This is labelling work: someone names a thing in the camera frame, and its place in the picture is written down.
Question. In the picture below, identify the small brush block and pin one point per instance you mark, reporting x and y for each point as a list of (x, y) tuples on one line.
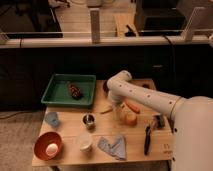
[(159, 121)]

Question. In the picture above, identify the black rectangular remote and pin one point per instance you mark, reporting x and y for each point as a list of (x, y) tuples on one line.
[(146, 86)]

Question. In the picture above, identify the wooden table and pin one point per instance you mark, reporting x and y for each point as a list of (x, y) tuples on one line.
[(71, 126)]

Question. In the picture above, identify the orange carrot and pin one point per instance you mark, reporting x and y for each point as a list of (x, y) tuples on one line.
[(132, 107)]

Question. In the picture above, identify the brown pine cone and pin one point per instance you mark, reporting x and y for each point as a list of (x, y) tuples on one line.
[(75, 92)]

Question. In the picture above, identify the thin metal fork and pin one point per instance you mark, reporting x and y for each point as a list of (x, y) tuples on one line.
[(110, 109)]

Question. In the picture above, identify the green plastic tray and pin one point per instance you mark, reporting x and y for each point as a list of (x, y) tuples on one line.
[(58, 93)]

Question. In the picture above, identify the purple bowl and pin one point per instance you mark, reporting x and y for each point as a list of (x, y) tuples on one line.
[(105, 88)]

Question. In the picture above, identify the white egg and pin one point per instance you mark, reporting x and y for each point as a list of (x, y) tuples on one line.
[(51, 149)]

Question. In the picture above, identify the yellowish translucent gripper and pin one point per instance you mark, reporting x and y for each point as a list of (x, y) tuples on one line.
[(118, 112)]

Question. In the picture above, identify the small metal cup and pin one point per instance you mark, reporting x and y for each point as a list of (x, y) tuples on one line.
[(89, 121)]

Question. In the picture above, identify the orange round fruit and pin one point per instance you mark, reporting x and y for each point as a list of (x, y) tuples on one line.
[(130, 119)]

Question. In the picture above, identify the white paper cup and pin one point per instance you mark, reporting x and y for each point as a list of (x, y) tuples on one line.
[(84, 142)]

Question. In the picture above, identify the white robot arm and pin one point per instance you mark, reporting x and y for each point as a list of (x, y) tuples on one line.
[(192, 117)]

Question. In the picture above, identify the light blue plastic cup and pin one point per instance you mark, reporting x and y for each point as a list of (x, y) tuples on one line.
[(52, 119)]

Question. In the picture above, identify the red bowl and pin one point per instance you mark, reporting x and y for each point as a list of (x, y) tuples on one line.
[(43, 141)]

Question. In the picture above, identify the blue grey cloth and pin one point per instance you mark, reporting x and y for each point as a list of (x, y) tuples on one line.
[(117, 149)]

